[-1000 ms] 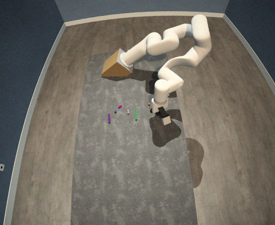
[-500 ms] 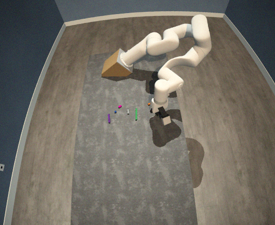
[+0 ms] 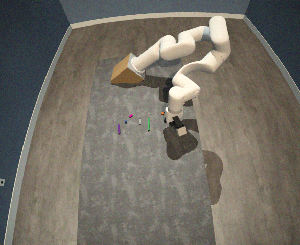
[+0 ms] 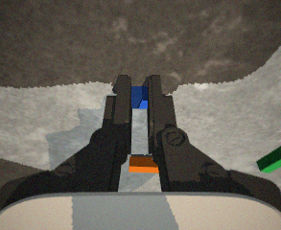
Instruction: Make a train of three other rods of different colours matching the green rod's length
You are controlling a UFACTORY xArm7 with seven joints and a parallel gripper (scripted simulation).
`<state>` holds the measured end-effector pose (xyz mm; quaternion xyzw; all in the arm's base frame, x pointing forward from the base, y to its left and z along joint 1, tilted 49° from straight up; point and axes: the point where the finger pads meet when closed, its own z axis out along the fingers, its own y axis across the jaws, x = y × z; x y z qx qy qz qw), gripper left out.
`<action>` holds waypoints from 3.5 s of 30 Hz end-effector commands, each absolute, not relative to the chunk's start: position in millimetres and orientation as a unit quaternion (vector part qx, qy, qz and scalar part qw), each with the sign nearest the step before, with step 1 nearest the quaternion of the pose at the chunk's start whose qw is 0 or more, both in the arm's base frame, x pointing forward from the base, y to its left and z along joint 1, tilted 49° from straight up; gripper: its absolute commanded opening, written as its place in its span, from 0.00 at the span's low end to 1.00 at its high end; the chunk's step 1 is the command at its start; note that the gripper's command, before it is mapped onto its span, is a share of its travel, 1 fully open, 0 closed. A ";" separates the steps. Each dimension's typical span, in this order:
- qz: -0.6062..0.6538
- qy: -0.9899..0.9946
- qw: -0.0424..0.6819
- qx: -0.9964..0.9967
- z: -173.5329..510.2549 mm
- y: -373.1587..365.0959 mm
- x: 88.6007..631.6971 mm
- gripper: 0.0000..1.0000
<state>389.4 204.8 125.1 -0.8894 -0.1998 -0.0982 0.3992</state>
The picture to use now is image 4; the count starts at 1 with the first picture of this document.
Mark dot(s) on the green rod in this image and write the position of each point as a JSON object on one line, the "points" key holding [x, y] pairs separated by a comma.
{"points": [[270, 162]]}

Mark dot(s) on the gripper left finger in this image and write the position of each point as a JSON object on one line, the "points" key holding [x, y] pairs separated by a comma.
{"points": [[94, 168]]}

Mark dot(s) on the small blue block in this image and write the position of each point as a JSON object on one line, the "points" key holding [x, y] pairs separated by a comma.
{"points": [[139, 97]]}

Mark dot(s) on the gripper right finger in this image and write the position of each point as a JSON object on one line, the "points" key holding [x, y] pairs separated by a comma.
{"points": [[184, 168]]}

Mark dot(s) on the orange rod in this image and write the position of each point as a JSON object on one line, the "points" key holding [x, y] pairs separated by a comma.
{"points": [[142, 165]]}

